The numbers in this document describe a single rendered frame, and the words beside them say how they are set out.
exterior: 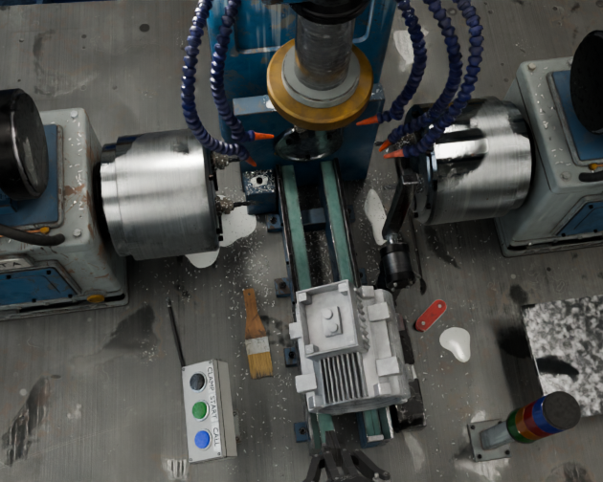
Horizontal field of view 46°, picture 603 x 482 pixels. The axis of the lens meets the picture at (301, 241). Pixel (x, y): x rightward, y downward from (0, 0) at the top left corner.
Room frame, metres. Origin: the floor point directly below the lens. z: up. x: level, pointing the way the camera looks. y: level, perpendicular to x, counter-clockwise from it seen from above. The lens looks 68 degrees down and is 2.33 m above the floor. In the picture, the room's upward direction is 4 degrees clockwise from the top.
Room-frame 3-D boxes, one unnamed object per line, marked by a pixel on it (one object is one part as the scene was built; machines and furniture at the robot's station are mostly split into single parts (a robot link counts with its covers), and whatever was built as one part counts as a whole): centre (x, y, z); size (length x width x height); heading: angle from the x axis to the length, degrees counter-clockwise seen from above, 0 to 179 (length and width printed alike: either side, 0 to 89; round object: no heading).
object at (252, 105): (0.82, 0.01, 0.97); 0.30 x 0.11 x 0.34; 102
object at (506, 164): (0.73, -0.34, 1.04); 0.41 x 0.25 x 0.25; 102
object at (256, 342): (0.39, 0.09, 0.80); 0.21 x 0.05 x 0.01; 14
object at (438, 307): (0.46, -0.30, 0.81); 0.09 x 0.03 x 0.02; 139
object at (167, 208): (0.59, 0.33, 1.04); 0.37 x 0.25 x 0.25; 102
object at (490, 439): (0.20, -0.43, 1.01); 0.08 x 0.08 x 0.42; 12
